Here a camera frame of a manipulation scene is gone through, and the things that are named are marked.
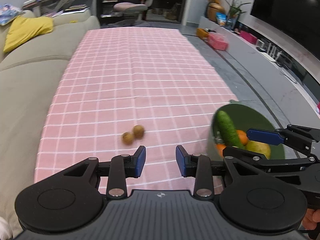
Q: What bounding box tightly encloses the orange mandarin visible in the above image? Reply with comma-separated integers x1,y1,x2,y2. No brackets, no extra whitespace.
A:
216,144,226,158
236,130,249,146

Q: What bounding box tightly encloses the green cucumber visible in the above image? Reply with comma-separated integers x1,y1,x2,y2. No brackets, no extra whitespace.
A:
216,111,244,149

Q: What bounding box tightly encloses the green bowl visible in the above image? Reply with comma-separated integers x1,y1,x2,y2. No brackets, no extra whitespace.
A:
206,100,276,161

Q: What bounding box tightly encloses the person's right hand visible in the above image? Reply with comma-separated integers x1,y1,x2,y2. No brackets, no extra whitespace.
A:
302,209,320,230

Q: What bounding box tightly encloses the yellow lemon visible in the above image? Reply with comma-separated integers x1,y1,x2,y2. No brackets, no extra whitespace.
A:
245,140,271,159

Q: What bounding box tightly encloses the pink checkered tablecloth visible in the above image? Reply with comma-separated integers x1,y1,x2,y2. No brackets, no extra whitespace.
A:
35,27,235,190

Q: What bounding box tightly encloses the magenta box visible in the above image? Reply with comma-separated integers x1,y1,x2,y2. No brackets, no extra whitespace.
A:
240,30,257,44

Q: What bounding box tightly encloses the pink box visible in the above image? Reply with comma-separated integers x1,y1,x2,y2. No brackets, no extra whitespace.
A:
208,33,228,51

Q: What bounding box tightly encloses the orange box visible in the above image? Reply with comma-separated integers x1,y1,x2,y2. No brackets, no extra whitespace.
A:
196,28,209,40

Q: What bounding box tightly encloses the black television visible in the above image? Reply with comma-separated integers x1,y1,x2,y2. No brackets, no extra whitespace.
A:
251,0,319,58

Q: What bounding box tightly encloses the blue snack bag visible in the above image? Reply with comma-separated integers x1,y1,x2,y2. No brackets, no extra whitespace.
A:
216,12,227,27

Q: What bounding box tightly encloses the beige sofa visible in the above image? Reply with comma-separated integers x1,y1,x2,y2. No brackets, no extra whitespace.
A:
0,10,101,238

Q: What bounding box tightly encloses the green potted plant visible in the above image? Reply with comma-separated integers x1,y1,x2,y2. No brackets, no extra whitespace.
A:
226,0,250,30

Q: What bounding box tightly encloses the golden vase with dried flowers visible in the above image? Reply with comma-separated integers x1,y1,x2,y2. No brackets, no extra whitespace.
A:
206,0,225,22

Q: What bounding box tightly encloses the yellow cushion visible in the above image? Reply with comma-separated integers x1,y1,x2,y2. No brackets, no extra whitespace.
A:
3,16,54,53

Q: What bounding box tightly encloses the blue patterned cushion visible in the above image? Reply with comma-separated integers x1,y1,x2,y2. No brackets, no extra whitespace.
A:
0,4,23,26

